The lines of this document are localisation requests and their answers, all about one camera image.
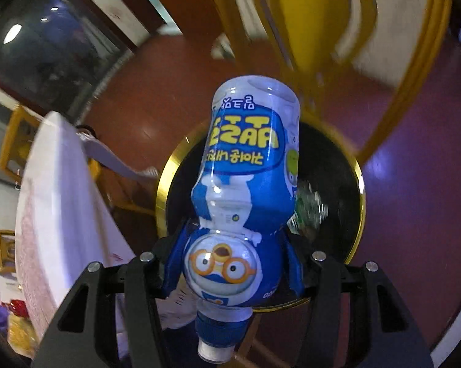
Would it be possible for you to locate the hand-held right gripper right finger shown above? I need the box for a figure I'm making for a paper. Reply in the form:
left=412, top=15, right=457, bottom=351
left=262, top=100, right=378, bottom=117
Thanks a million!
left=280, top=233, right=434, bottom=368

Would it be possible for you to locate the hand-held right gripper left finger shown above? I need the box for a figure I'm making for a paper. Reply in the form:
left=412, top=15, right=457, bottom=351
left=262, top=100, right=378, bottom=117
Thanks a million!
left=31, top=220, right=201, bottom=368

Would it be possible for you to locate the green snack packet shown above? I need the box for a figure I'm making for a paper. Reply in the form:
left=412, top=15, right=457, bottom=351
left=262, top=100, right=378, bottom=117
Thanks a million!
left=291, top=183, right=328, bottom=235

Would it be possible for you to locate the black bin with gold rim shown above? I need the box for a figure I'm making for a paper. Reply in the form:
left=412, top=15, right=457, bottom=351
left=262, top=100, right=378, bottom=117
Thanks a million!
left=155, top=113, right=368, bottom=312

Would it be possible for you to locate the blue drink bottle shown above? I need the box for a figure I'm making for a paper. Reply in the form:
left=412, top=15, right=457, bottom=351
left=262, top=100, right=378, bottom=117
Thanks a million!
left=182, top=74, right=302, bottom=364

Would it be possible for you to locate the red striped cloth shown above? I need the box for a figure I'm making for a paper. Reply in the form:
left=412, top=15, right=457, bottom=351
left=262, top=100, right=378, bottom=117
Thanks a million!
left=15, top=182, right=64, bottom=317

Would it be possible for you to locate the yellow plastic bag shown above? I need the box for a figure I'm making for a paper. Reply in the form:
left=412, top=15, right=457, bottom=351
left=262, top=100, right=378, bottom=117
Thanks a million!
left=6, top=313, right=40, bottom=359

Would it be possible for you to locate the dark glass sliding door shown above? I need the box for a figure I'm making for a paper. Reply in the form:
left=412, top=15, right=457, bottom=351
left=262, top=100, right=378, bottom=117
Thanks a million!
left=0, top=0, right=136, bottom=115

